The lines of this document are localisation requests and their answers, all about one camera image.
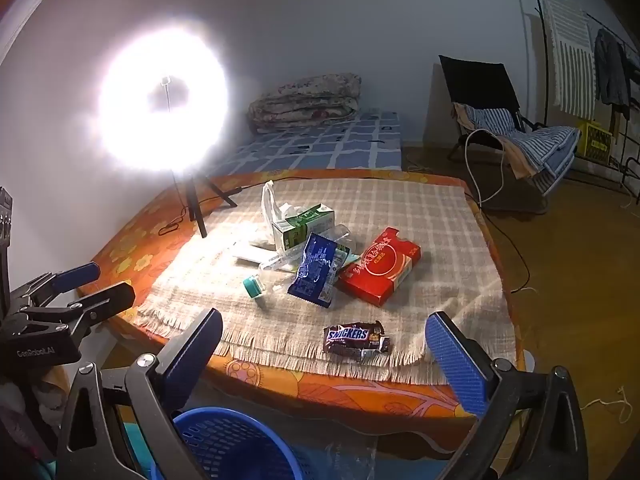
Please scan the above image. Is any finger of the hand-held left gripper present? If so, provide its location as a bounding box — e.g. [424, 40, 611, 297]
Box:
[30, 282, 137, 341]
[11, 261, 102, 311]

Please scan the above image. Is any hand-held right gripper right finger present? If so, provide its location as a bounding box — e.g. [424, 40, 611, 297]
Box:
[424, 311, 589, 480]

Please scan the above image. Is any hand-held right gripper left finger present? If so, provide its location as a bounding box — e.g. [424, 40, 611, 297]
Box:
[56, 307, 224, 480]

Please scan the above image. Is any blue plastic basket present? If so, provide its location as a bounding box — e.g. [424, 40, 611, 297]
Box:
[150, 406, 307, 480]

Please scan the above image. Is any red cardboard medicine box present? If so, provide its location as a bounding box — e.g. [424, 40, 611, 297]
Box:
[337, 226, 422, 308]

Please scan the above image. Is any green and white milk carton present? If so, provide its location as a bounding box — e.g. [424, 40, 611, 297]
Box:
[271, 203, 337, 253]

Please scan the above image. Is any small teal container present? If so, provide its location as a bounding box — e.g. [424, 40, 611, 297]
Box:
[242, 275, 269, 307]

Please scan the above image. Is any white flat strip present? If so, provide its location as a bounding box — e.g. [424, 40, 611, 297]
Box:
[234, 247, 281, 267]

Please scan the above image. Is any brown chocolate bar wrapper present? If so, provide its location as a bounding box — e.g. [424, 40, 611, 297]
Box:
[322, 320, 392, 361]

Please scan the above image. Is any teal cloth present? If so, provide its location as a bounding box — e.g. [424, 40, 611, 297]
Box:
[30, 420, 168, 480]

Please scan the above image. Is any clear plastic bottle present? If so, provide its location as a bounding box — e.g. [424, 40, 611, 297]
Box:
[260, 225, 358, 274]

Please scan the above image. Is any beige checked fringed cloth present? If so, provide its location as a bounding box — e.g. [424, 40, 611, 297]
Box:
[136, 178, 518, 386]

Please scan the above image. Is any black light tripod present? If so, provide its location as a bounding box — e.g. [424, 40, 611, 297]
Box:
[160, 75, 242, 240]

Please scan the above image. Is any blue snack packet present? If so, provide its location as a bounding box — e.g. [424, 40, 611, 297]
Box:
[286, 232, 351, 309]

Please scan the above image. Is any clear plastic bag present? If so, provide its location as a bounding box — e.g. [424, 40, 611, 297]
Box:
[295, 437, 386, 480]

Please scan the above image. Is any white plastic bag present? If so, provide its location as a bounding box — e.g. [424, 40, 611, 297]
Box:
[250, 180, 307, 251]

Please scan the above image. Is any blue checked mattress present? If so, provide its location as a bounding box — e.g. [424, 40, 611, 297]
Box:
[212, 108, 403, 177]

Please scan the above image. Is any yellow plastic crate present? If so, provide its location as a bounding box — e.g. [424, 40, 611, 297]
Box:
[577, 121, 615, 166]

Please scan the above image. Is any folded floral quilt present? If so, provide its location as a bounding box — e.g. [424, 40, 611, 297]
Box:
[246, 73, 362, 134]

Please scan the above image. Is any black folding chair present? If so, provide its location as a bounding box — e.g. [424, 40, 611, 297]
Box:
[438, 55, 551, 216]

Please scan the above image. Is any black drying rack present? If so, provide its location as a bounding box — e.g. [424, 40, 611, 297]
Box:
[527, 0, 640, 196]

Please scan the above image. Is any dark hanging garment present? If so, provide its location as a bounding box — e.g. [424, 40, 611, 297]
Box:
[594, 28, 632, 121]

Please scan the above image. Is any white striped towel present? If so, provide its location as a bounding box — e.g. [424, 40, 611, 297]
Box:
[541, 0, 598, 118]

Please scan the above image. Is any black floor cable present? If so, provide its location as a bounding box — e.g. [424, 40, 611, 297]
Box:
[465, 190, 532, 292]

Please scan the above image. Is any round ring light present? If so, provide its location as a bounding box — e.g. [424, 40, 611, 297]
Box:
[97, 12, 233, 172]

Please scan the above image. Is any white string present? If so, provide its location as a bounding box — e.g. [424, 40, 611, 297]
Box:
[582, 385, 634, 424]

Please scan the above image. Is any white cable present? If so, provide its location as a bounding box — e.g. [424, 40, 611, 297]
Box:
[464, 128, 507, 208]

